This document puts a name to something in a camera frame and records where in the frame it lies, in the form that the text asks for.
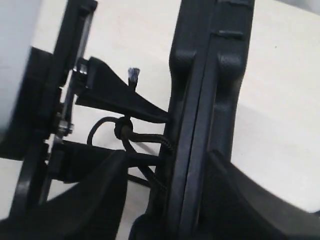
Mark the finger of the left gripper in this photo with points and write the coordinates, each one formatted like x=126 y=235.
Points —
x=103 y=89
x=70 y=162

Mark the black plastic carrying case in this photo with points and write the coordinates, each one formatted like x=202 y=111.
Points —
x=207 y=63

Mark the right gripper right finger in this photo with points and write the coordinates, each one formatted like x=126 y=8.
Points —
x=234 y=207

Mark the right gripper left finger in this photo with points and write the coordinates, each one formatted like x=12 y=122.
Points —
x=90 y=210

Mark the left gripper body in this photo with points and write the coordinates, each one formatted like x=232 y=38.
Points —
x=45 y=103

